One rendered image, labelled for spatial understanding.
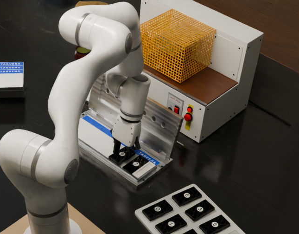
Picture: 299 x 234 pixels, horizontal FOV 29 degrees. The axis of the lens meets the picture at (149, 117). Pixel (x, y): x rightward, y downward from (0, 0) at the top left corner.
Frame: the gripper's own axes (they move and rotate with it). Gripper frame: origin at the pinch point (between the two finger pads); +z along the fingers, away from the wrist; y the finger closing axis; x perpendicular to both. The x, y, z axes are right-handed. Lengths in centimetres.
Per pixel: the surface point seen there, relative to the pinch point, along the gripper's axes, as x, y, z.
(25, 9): 49, -116, -5
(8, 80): -7, -59, -3
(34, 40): 33, -89, -2
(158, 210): -9.8, 27.3, 4.9
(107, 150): -0.6, -6.3, 3.0
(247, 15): 136, -33, -24
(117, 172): -6.6, 4.4, 4.1
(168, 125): 12.0, 9.1, -13.0
